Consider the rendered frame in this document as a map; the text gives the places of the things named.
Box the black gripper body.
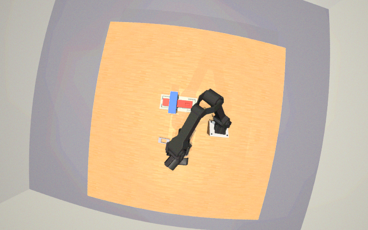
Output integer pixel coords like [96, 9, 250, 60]
[179, 158, 189, 165]

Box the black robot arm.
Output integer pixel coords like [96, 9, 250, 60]
[164, 89, 232, 171]

